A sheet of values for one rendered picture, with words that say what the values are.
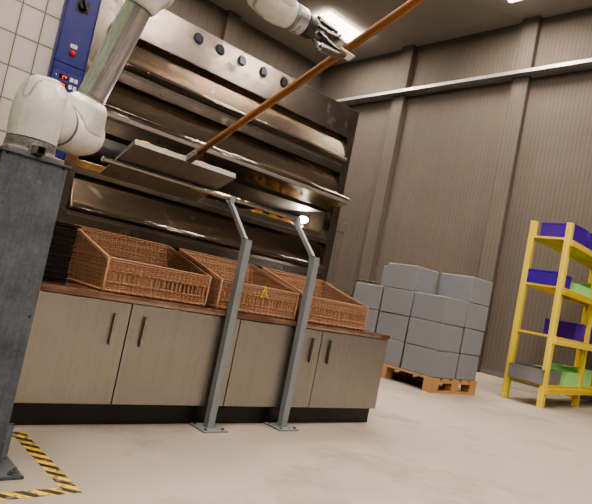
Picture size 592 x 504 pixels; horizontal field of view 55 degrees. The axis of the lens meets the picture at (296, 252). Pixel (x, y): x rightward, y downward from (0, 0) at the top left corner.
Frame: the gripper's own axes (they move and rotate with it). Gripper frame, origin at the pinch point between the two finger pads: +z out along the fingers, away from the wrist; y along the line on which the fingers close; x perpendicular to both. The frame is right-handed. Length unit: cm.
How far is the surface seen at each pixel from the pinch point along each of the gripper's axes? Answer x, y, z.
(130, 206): -157, 5, 0
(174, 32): -122, -88, 3
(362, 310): -121, 50, 144
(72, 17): -126, -70, -51
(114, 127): -139, -28, -20
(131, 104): -139, -44, -11
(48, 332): -127, 83, -46
